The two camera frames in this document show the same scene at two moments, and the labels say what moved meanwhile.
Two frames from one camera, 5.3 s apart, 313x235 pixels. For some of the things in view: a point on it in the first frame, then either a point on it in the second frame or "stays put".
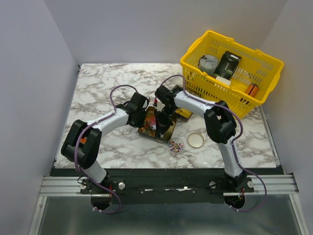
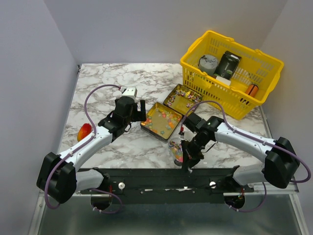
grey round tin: [208, 64] stays put
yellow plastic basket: [215, 68] stays put
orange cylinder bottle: [252, 90] stays put
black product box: [227, 65] stays put
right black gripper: [162, 123] to [190, 155]
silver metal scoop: [151, 119] to [178, 162]
